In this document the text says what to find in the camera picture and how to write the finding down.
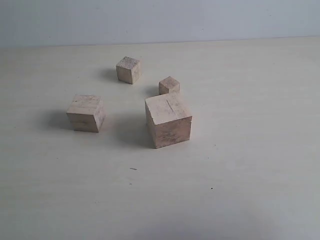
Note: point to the second largest wooden cube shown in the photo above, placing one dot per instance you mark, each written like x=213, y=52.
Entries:
x=86, y=113

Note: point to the smallest wooden cube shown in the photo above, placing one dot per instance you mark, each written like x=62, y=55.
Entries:
x=168, y=85

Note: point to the third largest wooden cube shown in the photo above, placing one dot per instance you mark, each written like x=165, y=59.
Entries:
x=128, y=70

